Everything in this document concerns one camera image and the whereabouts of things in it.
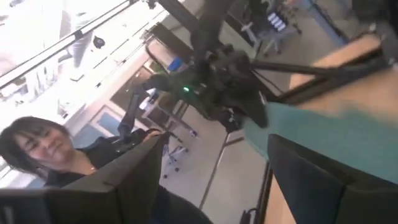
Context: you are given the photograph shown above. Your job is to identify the overhead rig crossbar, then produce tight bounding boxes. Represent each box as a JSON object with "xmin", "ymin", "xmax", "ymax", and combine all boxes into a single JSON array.
[{"xmin": 0, "ymin": 0, "xmax": 133, "ymax": 90}]

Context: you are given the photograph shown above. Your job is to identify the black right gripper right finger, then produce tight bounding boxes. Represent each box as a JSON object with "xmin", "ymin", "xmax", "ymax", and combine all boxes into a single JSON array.
[{"xmin": 266, "ymin": 133, "xmax": 398, "ymax": 224}]

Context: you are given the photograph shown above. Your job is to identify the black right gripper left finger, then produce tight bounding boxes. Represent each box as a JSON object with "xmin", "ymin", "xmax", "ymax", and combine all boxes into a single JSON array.
[{"xmin": 0, "ymin": 131, "xmax": 171, "ymax": 224}]

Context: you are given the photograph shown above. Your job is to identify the person's hand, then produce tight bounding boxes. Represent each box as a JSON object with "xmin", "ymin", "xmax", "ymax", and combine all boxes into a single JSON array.
[{"xmin": 142, "ymin": 129, "xmax": 163, "ymax": 142}]

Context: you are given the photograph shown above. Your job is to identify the green rubber slide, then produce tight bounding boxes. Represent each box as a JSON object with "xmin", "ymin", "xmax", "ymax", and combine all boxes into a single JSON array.
[{"xmin": 242, "ymin": 101, "xmax": 398, "ymax": 185}]

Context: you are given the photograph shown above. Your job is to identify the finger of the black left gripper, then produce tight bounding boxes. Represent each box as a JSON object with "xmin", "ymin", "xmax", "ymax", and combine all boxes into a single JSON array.
[{"xmin": 242, "ymin": 92, "xmax": 269, "ymax": 129}]

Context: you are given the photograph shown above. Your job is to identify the person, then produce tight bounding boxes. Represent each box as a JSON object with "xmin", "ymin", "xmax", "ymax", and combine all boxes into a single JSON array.
[{"xmin": 0, "ymin": 116, "xmax": 215, "ymax": 224}]

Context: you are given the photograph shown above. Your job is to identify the black ceiling dome sensor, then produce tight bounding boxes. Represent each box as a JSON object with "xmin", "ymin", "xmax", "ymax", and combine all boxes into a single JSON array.
[{"xmin": 92, "ymin": 35, "xmax": 106, "ymax": 50}]

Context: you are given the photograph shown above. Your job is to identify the black metal rig frame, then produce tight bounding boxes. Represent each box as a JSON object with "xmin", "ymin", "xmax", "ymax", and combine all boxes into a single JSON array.
[{"xmin": 248, "ymin": 46, "xmax": 392, "ymax": 105}]

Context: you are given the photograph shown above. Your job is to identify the blue lit screen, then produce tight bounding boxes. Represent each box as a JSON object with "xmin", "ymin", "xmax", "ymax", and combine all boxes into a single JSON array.
[{"xmin": 266, "ymin": 11, "xmax": 287, "ymax": 33}]

